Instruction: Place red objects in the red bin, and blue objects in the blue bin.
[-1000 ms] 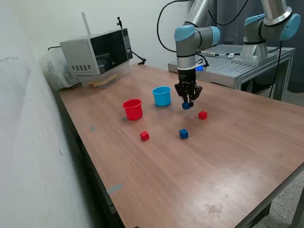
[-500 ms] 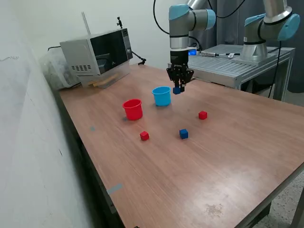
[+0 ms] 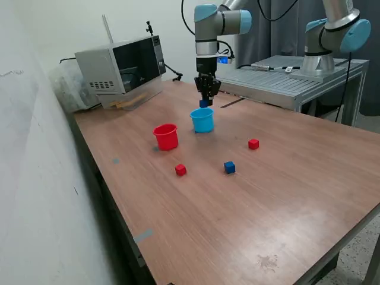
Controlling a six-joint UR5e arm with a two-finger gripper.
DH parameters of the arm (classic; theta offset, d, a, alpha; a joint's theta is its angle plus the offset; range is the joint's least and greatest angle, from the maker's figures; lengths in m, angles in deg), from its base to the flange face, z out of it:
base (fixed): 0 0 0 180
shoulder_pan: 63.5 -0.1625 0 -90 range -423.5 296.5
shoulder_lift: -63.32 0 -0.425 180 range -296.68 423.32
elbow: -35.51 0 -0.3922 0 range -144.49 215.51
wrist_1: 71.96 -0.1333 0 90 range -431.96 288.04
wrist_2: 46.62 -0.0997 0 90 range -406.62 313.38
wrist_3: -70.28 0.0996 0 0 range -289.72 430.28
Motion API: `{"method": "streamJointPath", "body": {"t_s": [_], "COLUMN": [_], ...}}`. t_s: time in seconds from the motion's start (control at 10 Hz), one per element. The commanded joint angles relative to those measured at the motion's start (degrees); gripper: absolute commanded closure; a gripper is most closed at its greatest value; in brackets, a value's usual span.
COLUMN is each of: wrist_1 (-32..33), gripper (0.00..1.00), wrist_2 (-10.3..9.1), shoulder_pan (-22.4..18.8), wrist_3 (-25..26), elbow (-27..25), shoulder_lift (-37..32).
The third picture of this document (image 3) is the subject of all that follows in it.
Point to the white thin rod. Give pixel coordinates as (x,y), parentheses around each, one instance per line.
(107,28)

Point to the red cube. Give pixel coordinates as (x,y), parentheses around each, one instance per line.
(180,170)
(253,144)

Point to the small black camera mount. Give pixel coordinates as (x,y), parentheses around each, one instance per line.
(149,29)

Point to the blue plastic cup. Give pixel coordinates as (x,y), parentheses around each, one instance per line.
(202,121)

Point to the long grey tape strip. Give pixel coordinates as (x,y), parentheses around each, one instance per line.
(144,236)

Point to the clear plastic bag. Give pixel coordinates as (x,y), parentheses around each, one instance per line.
(68,89)

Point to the aluminium robot mounting table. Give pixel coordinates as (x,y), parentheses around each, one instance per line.
(282,83)

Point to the white label tag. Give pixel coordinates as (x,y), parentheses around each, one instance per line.
(288,69)

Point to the blue cube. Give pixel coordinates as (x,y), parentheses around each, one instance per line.
(229,167)
(203,104)

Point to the clear plastic box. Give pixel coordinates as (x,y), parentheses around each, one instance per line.
(148,92)

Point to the red plastic cup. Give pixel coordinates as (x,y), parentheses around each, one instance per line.
(166,138)

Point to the wooden sticks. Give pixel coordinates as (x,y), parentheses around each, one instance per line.
(130,101)

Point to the silver microwave oven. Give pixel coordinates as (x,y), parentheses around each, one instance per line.
(133,62)

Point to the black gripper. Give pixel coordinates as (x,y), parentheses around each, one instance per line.
(206,66)

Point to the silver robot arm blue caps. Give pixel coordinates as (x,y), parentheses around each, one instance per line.
(207,29)

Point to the black tape strip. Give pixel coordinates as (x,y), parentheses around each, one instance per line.
(233,103)

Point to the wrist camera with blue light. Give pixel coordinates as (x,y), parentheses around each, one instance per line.
(225,60)

